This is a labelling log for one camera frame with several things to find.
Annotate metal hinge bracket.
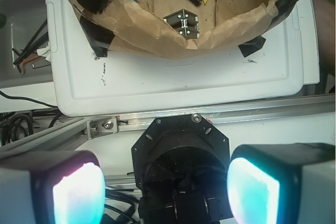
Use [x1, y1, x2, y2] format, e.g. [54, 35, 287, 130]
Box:
[163, 9, 200, 39]

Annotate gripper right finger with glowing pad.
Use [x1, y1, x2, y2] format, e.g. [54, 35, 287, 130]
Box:
[227, 143, 335, 223]

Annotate allen keys in tray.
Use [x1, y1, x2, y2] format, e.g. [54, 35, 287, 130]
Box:
[12, 20, 49, 74]

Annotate white plastic lid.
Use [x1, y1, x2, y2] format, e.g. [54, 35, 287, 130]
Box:
[46, 0, 320, 116]

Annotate aluminium frame rail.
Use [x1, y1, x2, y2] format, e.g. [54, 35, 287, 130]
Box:
[1, 94, 335, 152]

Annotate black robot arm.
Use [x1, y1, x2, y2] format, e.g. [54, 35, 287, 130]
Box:
[1, 115, 335, 223]

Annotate brown paper bag tray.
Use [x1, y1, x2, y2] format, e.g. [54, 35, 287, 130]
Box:
[68, 0, 299, 60]

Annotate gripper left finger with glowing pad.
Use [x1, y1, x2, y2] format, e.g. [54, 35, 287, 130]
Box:
[1, 151, 106, 223]

